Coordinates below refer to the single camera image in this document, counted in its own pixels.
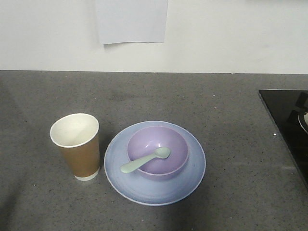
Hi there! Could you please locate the white paper sheet on wall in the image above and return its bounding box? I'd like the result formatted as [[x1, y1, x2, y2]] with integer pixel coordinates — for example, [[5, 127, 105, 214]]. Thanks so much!
[[95, 0, 168, 45]]

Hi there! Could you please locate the brown paper cup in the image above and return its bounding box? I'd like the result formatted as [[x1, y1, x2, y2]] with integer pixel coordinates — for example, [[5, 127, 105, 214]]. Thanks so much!
[[50, 113, 100, 181]]

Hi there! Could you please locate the mint green plastic spoon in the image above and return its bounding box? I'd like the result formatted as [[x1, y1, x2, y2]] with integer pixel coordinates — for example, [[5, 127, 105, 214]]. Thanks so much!
[[120, 147, 171, 174]]

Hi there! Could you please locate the light blue plate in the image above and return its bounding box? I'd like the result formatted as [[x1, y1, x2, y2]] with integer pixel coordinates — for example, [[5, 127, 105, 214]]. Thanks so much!
[[104, 121, 206, 206]]

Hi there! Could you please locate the purple plastic bowl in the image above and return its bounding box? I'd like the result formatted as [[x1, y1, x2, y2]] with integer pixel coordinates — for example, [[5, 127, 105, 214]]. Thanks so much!
[[127, 127, 189, 181]]

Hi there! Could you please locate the black induction cooktop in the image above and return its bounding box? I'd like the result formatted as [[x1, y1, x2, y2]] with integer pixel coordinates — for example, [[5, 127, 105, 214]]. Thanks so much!
[[259, 89, 308, 184]]

